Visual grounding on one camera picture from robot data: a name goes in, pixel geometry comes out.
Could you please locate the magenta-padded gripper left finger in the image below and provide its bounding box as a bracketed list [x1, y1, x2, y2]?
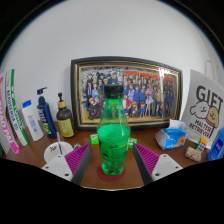
[40, 143, 92, 186]

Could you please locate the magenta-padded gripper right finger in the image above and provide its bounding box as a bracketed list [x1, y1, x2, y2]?
[131, 143, 184, 186]

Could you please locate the green plastic drink bottle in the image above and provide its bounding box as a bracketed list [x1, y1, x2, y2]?
[96, 84, 131, 177]

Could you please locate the camouflage paper cup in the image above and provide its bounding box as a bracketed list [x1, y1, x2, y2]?
[43, 131, 75, 164]

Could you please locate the blue tissue pack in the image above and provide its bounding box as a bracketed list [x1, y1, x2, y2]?
[154, 119, 188, 151]

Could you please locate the small snack packet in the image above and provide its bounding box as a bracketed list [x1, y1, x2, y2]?
[184, 136, 208, 163]

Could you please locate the dark pump bottle yellow label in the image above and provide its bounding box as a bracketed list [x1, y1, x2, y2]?
[55, 92, 76, 139]

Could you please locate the blue pump bottle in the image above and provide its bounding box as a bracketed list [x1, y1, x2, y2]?
[36, 86, 58, 139]

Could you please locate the white bottle with blue cap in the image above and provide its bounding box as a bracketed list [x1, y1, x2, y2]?
[21, 99, 45, 142]

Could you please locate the tall white green box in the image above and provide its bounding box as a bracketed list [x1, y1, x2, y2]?
[5, 68, 30, 147]

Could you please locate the white paper gift bag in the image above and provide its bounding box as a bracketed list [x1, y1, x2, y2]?
[179, 59, 224, 150]

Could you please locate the framed group picture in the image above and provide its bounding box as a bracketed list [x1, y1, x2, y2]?
[70, 56, 183, 132]

